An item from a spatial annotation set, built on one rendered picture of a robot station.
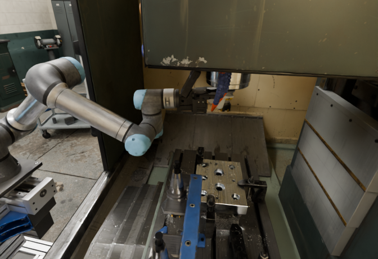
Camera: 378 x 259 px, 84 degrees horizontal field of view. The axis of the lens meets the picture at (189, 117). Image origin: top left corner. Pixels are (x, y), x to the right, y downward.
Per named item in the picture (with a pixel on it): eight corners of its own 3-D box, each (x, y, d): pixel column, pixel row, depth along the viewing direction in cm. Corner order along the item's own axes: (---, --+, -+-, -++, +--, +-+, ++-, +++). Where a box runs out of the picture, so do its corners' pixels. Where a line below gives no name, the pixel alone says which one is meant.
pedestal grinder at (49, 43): (51, 89, 490) (36, 36, 438) (45, 85, 511) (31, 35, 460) (72, 84, 522) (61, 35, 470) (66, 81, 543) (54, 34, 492)
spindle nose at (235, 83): (255, 91, 70) (261, 53, 64) (206, 89, 70) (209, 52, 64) (244, 77, 84) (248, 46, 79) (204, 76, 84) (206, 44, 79)
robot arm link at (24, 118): (-18, 132, 92) (43, 55, 71) (13, 116, 106) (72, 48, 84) (5, 151, 95) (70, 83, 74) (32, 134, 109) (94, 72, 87)
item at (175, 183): (184, 194, 62) (184, 176, 59) (169, 193, 62) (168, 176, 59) (184, 183, 66) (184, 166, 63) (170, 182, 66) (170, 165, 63)
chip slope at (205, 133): (147, 182, 148) (144, 152, 137) (166, 133, 208) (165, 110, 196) (276, 195, 141) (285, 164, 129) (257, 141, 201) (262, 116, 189)
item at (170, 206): (159, 213, 58) (159, 211, 57) (163, 198, 62) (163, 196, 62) (184, 216, 57) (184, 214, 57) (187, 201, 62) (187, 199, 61)
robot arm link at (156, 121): (138, 143, 80) (134, 117, 76) (148, 129, 90) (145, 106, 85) (158, 145, 79) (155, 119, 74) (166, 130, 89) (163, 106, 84)
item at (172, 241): (148, 255, 48) (148, 253, 47) (154, 233, 53) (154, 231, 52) (179, 259, 47) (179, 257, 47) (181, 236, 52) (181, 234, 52)
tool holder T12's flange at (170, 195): (186, 202, 62) (187, 196, 61) (166, 202, 62) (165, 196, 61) (187, 187, 68) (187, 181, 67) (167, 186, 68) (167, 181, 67)
